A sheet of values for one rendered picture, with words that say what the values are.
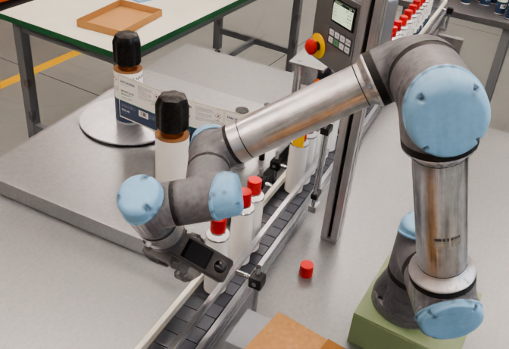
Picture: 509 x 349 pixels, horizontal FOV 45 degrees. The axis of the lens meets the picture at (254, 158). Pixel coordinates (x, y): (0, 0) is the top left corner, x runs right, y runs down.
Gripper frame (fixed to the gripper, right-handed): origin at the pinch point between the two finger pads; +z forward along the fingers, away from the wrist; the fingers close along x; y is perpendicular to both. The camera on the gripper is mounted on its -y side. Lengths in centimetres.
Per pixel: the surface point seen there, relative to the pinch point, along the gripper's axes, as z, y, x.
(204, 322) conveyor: 9.3, -2.6, 7.4
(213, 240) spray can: -0.9, 0.2, -7.1
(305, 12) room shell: 299, 138, -318
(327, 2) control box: -13, -3, -65
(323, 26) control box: -8, -3, -62
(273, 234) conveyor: 26.2, -2.9, -21.8
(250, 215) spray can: 6.0, -2.2, -17.4
